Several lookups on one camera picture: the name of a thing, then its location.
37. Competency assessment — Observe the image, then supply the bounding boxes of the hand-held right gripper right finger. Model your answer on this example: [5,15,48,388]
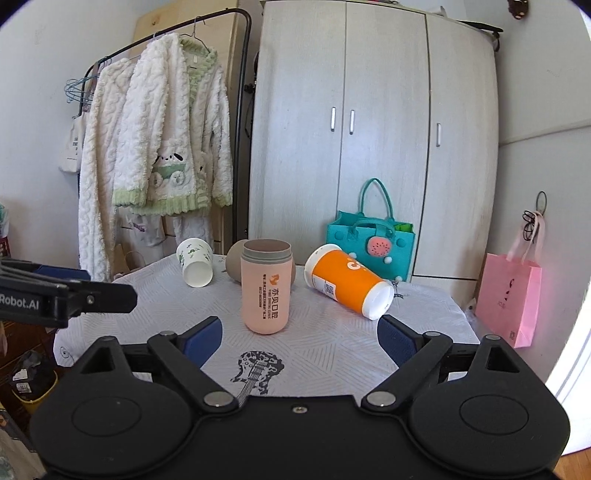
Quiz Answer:
[361,315,532,412]

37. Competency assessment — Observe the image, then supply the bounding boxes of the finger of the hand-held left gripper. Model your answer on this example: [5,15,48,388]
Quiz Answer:
[0,258,92,284]
[68,281,138,319]

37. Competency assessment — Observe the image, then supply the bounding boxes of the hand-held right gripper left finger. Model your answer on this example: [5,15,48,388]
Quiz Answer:
[69,316,238,412]

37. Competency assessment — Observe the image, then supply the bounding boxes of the orange cup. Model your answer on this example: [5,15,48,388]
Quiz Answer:
[304,244,395,321]

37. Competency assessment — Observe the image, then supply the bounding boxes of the pink cup with grey rim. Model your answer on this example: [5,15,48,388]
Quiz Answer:
[240,239,293,335]

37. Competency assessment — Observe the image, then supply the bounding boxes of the white leaf-print paper cup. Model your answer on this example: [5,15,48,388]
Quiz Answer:
[176,237,214,288]

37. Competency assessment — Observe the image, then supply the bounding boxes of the brown cup lid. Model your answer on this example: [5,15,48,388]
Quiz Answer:
[225,239,297,284]

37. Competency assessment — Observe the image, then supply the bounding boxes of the brown paper bag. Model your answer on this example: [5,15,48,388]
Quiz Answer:
[113,242,149,278]

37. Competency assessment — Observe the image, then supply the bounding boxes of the white guitar-print tablecloth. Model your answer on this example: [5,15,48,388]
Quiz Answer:
[53,254,481,400]

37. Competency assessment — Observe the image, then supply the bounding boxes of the white printed pants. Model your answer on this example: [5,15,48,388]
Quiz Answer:
[115,208,213,252]

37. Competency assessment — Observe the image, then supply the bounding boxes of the yellow bin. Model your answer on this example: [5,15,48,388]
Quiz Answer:
[11,369,58,415]

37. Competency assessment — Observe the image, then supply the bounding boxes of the teal felt handbag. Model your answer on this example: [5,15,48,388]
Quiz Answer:
[327,178,415,282]

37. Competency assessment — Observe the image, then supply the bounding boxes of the pink paper bag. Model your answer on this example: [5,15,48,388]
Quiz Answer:
[475,217,543,349]

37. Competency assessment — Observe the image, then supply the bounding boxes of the white tote bag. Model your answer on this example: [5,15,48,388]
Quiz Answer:
[58,113,88,174]

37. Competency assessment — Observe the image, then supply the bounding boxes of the white fluffy robe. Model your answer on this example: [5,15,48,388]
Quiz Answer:
[78,58,139,282]

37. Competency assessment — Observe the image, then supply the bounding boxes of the white and green fluffy jacket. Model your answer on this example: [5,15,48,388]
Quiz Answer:
[112,34,234,217]

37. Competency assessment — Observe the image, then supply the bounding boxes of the black clothes rack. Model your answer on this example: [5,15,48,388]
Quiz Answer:
[76,8,252,264]

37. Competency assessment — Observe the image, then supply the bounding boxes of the white wardrobe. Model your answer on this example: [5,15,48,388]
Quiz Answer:
[249,0,502,282]

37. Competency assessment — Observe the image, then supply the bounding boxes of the black item on wardrobe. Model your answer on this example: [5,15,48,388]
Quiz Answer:
[462,17,504,34]

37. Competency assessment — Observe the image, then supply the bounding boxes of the black hair ties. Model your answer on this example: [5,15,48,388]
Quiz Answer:
[522,191,550,243]

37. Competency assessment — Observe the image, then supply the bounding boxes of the wire hangers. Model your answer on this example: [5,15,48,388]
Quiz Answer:
[65,78,99,106]

